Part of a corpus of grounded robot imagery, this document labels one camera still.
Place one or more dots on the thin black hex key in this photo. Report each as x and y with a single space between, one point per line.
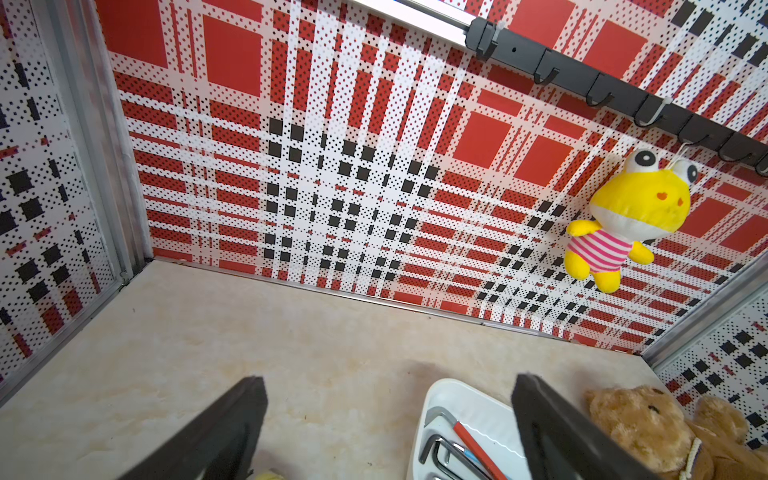
450 461

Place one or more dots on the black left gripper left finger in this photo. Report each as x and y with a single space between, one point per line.
219 443

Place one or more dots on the black hook rail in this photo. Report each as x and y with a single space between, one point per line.
598 89

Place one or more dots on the blue handled hex key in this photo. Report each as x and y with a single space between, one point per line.
474 459

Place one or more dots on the red handled hex key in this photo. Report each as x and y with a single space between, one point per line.
472 445

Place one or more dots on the yellow frog plush toy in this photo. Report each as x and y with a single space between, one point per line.
643 202

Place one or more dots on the brown teddy bear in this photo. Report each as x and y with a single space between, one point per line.
651 426

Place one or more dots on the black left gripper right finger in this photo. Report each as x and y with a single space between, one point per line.
561 443

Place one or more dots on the white plastic storage box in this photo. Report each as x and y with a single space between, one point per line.
491 423

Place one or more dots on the small grey yellow plush toy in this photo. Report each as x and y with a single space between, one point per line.
267 475

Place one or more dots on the large black hex key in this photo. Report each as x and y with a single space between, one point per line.
424 458

